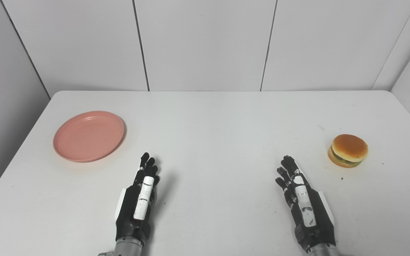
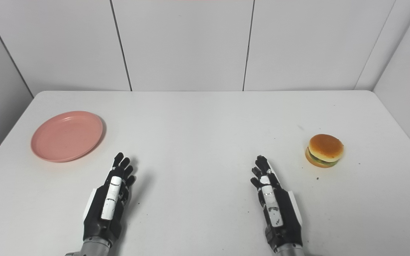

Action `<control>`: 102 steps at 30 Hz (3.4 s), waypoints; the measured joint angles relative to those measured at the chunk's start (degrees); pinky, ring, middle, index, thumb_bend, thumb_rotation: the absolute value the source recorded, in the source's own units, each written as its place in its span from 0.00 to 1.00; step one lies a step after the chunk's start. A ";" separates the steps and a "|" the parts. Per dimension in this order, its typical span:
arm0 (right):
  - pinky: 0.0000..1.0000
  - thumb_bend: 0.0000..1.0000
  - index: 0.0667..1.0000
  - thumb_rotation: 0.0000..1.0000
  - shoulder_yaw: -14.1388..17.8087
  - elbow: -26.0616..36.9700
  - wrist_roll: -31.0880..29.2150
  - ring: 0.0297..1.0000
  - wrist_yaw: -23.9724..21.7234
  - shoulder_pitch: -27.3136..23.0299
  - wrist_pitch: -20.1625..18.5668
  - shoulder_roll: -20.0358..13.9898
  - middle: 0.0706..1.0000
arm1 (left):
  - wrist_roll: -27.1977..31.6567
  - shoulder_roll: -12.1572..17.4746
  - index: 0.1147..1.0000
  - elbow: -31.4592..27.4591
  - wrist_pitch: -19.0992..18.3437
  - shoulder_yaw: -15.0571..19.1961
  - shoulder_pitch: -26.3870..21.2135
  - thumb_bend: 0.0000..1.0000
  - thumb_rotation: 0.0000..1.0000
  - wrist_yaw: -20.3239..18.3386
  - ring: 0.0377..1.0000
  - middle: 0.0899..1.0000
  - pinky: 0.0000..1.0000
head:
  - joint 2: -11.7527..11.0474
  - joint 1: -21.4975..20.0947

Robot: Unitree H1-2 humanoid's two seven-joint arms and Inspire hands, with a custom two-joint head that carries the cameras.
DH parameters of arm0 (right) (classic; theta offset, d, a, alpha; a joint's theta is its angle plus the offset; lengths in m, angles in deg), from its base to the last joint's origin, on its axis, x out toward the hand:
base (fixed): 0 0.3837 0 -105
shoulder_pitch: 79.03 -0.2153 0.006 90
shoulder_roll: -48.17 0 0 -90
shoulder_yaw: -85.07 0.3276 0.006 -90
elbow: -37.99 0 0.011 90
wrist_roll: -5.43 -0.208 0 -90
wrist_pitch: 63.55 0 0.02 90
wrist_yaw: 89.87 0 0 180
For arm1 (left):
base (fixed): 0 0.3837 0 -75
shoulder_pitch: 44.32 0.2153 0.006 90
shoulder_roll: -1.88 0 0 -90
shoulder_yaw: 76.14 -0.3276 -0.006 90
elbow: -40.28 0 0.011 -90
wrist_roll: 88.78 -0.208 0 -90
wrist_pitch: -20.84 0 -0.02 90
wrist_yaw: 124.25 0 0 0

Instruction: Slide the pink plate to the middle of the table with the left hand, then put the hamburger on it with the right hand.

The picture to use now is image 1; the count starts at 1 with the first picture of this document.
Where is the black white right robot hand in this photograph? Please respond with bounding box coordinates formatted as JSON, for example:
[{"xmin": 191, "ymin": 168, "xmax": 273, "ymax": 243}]
[{"xmin": 275, "ymin": 155, "xmax": 336, "ymax": 251}]

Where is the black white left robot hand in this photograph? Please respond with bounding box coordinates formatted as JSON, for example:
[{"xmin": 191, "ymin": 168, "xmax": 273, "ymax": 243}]
[{"xmin": 115, "ymin": 152, "xmax": 160, "ymax": 246}]

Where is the toy hamburger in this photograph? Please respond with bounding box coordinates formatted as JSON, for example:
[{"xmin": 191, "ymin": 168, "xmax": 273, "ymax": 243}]
[{"xmin": 328, "ymin": 134, "xmax": 368, "ymax": 168}]

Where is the pink round plate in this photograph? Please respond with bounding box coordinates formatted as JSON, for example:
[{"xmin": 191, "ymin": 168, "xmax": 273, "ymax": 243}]
[{"xmin": 53, "ymin": 111, "xmax": 125, "ymax": 163}]

